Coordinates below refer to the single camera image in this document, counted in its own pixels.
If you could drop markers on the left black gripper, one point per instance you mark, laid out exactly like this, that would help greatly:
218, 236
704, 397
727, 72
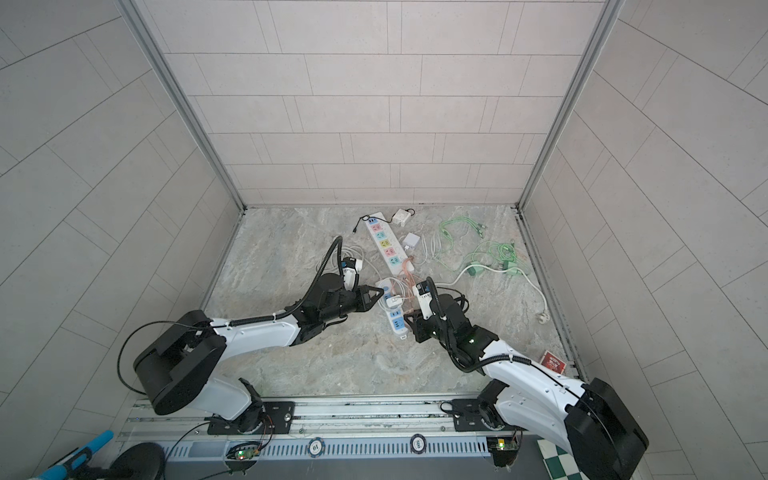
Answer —
362, 300

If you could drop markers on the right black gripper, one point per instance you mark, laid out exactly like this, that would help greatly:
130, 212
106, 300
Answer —
418, 325

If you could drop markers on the small blue-socket power strip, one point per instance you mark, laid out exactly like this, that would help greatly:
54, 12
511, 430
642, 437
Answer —
397, 323

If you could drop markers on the pink charger with cable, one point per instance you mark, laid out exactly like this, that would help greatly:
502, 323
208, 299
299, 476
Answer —
407, 282

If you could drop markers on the long multicolour power strip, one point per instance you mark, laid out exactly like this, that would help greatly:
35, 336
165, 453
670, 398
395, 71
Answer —
387, 243

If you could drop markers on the small white charger adapter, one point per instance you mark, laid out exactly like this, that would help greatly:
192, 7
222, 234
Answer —
410, 241

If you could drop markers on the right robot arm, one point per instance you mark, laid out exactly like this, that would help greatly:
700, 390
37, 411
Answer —
540, 396

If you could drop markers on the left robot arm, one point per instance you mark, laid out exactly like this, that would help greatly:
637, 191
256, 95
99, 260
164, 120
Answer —
178, 369

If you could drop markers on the red card packet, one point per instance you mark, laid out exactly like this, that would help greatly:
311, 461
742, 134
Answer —
553, 362

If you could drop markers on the green white checkerboard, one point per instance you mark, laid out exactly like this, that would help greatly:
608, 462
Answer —
559, 464

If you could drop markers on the black round stool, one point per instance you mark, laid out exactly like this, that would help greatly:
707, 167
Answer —
144, 461

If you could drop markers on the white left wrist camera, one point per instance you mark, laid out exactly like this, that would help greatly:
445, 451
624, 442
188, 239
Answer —
351, 265

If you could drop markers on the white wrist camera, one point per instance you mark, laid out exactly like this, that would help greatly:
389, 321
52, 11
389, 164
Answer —
423, 294
351, 265

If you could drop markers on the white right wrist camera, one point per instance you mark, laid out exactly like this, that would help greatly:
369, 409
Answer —
423, 294

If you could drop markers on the green charger with cable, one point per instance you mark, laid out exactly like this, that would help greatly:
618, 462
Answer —
497, 256

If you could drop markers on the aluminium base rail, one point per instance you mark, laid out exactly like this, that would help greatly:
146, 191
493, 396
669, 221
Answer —
429, 426

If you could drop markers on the blue handled tool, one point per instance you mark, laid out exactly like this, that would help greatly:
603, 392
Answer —
66, 468

